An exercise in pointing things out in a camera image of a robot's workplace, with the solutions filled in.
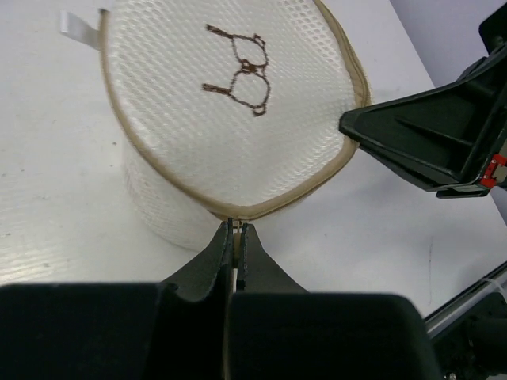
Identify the aluminium front rail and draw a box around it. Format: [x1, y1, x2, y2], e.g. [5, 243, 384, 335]
[425, 262, 506, 339]

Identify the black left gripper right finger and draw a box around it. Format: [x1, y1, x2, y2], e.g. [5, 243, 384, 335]
[227, 225, 442, 379]

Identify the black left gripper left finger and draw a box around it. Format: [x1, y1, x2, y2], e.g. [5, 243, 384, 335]
[1, 222, 232, 379]

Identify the white mesh laundry bag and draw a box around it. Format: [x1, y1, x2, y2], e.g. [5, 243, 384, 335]
[59, 1, 371, 251]

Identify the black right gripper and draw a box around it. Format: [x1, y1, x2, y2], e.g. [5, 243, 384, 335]
[339, 6, 506, 198]

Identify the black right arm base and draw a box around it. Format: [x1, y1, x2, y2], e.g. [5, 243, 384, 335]
[432, 292, 506, 379]

